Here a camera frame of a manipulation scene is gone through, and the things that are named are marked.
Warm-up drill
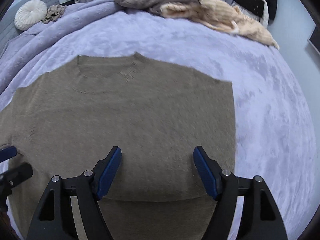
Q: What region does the olive brown knit sweater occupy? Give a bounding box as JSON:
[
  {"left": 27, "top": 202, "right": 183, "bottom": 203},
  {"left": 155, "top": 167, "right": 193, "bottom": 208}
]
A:
[{"left": 1, "top": 54, "right": 235, "bottom": 239}]

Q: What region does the lavender plush bed blanket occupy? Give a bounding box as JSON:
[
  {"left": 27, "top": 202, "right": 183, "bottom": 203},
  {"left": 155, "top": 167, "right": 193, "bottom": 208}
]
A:
[{"left": 1, "top": 0, "right": 317, "bottom": 239}]

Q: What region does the round white pleated cushion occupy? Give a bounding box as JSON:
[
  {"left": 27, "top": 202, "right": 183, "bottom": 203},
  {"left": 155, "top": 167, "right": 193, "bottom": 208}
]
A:
[{"left": 14, "top": 0, "right": 47, "bottom": 31}]

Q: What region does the small beige crumpled cloth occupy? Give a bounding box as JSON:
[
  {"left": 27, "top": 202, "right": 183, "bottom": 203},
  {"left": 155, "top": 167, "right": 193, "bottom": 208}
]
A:
[{"left": 42, "top": 4, "right": 67, "bottom": 24}]

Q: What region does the dark brown fleece garment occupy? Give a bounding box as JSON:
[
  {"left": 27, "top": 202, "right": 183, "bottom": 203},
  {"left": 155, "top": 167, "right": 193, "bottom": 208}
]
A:
[{"left": 114, "top": 0, "right": 200, "bottom": 16}]

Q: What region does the black and white bag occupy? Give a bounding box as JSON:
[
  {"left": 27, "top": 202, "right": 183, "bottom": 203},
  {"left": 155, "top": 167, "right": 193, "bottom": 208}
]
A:
[{"left": 232, "top": 0, "right": 269, "bottom": 28}]

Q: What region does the cream striped ribbed garment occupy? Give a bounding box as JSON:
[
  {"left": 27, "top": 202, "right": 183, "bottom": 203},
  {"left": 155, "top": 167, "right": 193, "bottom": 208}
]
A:
[{"left": 160, "top": 0, "right": 279, "bottom": 49}]

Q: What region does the wall mounted monitor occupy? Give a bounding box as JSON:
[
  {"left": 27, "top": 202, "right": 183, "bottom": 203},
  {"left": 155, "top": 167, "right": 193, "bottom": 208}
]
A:
[{"left": 309, "top": 26, "right": 320, "bottom": 54}]

